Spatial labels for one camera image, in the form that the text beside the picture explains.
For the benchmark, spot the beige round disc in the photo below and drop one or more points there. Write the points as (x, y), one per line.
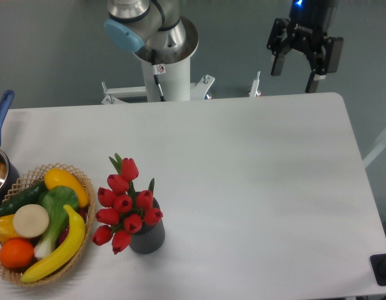
(31, 221)

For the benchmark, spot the orange fruit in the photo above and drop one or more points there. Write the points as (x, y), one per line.
(16, 253)

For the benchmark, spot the black device at edge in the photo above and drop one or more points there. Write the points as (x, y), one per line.
(378, 262)

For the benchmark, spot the red tulip bouquet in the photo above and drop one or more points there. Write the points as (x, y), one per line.
(123, 207)

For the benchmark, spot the yellow banana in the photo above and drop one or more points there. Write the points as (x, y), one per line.
(60, 256)

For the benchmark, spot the yellow bell pepper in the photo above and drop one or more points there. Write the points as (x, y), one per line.
(7, 230)

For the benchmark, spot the green cucumber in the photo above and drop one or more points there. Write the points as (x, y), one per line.
(30, 195)

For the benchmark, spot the dark grey ribbed vase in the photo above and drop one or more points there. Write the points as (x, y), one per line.
(149, 238)

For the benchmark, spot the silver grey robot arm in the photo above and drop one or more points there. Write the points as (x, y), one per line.
(160, 37)

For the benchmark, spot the white frame at right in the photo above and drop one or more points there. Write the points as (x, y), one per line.
(377, 147)

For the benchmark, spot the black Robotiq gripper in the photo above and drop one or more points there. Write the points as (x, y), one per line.
(306, 32)

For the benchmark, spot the blue handled saucepan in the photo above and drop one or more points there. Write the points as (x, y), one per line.
(8, 173)

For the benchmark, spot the green bok choy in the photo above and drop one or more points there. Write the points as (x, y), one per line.
(53, 202)

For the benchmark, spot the woven wicker basket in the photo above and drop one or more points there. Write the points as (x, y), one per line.
(33, 177)

